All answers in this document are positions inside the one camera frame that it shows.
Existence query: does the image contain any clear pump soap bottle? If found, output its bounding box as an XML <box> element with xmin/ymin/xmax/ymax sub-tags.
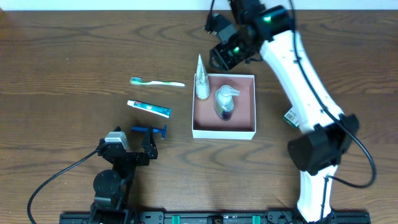
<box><xmin>215</xmin><ymin>85</ymin><xmax>240</xmax><ymax>121</ymax></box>

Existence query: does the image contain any green white small packet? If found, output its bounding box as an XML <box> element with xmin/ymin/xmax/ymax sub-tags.
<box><xmin>283</xmin><ymin>107</ymin><xmax>299</xmax><ymax>128</ymax></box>

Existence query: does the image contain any green white toothbrush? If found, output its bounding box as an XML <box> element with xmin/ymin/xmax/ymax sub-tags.
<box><xmin>130</xmin><ymin>77</ymin><xmax>185</xmax><ymax>87</ymax></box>

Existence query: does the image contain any green white toothpaste tube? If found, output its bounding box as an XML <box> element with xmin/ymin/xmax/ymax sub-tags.
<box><xmin>127</xmin><ymin>100</ymin><xmax>172</xmax><ymax>118</ymax></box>

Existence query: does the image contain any white box pink interior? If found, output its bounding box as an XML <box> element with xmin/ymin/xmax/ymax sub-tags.
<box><xmin>192</xmin><ymin>73</ymin><xmax>256</xmax><ymax>140</ymax></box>

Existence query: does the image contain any white cone tube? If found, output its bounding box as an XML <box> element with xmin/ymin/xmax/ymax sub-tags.
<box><xmin>195</xmin><ymin>55</ymin><xmax>210</xmax><ymax>100</ymax></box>

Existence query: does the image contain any blue disposable razor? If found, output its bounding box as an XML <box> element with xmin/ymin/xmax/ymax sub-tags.
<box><xmin>131</xmin><ymin>125</ymin><xmax>167</xmax><ymax>139</ymax></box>

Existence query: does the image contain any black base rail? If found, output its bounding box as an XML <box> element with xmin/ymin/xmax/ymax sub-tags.
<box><xmin>58</xmin><ymin>210</ymin><xmax>371</xmax><ymax>224</ymax></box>

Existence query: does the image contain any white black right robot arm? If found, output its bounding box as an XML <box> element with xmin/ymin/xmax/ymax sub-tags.
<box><xmin>205</xmin><ymin>1</ymin><xmax>368</xmax><ymax>223</ymax></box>

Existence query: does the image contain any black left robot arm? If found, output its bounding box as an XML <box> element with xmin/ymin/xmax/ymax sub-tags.
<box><xmin>88</xmin><ymin>127</ymin><xmax>158</xmax><ymax>224</ymax></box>

